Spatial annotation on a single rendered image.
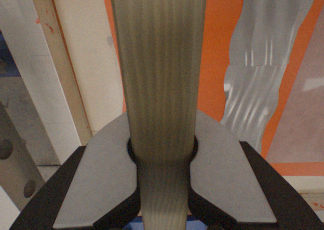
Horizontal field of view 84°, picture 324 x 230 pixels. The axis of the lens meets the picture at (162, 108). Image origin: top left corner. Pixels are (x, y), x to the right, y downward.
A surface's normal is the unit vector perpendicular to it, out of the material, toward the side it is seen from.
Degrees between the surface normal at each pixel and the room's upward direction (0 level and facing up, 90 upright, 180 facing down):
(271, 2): 34
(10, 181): 90
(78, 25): 0
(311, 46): 0
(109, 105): 0
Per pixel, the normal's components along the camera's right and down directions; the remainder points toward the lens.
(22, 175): 1.00, -0.03
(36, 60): 0.01, 0.51
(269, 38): -0.52, 0.55
